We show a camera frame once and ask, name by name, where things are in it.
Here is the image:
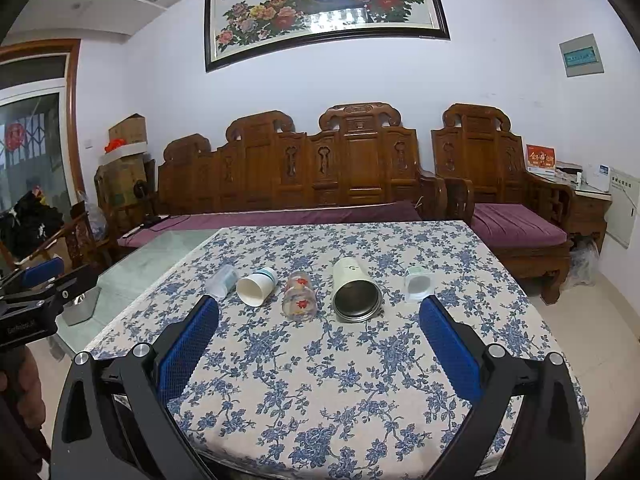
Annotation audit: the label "grey wall electrical panel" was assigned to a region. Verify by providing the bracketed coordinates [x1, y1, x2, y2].
[559, 34, 604, 77]

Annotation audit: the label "glass cup red flowers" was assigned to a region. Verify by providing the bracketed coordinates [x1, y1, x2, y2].
[282, 271, 317, 321]

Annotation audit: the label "wooden framed glass door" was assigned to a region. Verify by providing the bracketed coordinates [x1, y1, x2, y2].
[0, 38, 87, 261]

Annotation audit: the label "blue floral tablecloth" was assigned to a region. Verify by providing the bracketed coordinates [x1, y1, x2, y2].
[88, 221, 560, 479]

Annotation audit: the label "frosted green plastic cup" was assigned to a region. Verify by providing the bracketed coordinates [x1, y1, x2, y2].
[405, 266, 434, 302]

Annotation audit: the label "carved wooden armchair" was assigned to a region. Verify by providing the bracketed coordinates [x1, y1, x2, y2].
[432, 103, 570, 304]

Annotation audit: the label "red greeting card box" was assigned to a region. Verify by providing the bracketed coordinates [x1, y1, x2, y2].
[525, 144, 556, 171]

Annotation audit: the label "white paper cup blue stripes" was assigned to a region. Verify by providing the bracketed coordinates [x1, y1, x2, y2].
[236, 266, 278, 308]

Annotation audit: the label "small wooden chair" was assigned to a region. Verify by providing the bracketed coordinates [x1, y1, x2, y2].
[1, 202, 114, 272]

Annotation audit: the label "purple armchair cushion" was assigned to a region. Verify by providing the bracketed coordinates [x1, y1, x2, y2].
[471, 203, 567, 248]

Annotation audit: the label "large cardboard box stack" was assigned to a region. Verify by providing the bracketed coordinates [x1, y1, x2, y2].
[94, 142, 154, 219]

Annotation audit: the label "framed peacock flower painting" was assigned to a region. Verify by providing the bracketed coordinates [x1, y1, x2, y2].
[204, 0, 450, 72]

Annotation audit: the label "clear plastic cup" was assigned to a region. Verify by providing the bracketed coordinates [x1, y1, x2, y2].
[205, 264, 239, 301]

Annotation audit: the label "carved wooden sofa bench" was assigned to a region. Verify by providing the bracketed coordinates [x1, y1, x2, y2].
[117, 101, 449, 252]

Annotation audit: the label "white router box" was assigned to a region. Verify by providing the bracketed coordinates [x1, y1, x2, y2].
[585, 164, 611, 193]

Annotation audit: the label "wooden side table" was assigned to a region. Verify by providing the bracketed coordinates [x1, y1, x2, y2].
[525, 174, 612, 252]

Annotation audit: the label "white wall distribution box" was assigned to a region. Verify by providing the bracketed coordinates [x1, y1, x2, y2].
[605, 167, 639, 248]

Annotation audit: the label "white steel-lined thermos cup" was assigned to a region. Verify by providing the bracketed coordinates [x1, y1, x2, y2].
[332, 257, 383, 323]

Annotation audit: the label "purple bench cushion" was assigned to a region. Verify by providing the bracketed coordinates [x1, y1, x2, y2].
[117, 200, 421, 249]

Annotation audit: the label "person's left hand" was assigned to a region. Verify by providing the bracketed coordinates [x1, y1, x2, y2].
[1, 347, 47, 429]

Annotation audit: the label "top cardboard box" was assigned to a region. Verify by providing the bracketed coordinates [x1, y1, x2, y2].
[108, 114, 146, 144]

